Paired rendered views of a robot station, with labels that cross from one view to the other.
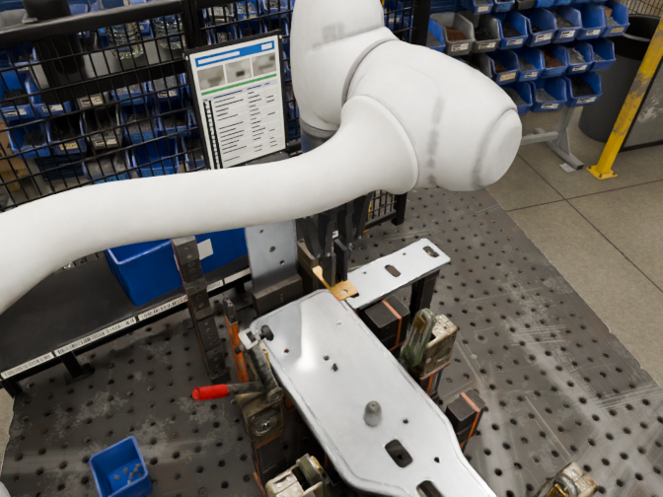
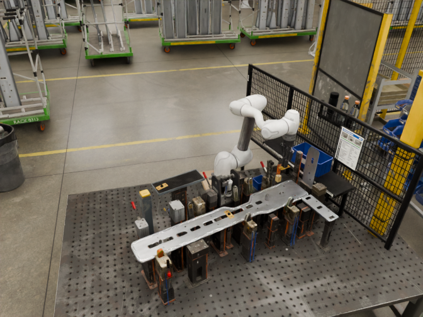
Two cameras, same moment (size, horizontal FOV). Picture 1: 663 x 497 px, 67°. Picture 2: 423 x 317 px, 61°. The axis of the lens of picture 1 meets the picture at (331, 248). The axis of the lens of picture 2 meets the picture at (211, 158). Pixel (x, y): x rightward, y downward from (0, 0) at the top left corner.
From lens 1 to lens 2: 2.35 m
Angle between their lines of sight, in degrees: 69
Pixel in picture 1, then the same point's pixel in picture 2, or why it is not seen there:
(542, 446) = (281, 272)
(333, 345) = (287, 194)
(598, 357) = (324, 302)
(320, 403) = (269, 191)
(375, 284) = (312, 203)
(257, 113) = (351, 153)
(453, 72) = (272, 122)
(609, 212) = not seen: outside the picture
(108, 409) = not seen: hidden behind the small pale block
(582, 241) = not seen: outside the picture
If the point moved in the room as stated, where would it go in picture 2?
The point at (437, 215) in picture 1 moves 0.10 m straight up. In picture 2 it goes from (399, 263) to (403, 254)
